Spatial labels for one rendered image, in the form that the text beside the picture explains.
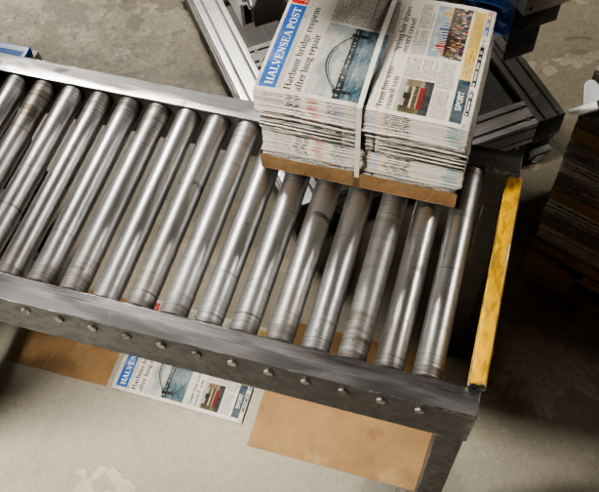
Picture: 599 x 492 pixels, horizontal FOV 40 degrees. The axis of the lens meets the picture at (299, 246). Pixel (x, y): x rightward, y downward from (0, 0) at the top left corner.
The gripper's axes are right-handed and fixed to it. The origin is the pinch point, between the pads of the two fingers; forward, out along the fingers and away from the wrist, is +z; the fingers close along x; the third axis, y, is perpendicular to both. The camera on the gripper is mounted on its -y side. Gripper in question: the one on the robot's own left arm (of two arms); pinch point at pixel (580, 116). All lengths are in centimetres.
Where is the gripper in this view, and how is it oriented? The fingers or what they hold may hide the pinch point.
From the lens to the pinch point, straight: 172.2
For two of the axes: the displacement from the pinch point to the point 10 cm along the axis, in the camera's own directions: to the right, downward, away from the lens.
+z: -8.0, 2.1, 5.6
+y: -2.0, -9.8, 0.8
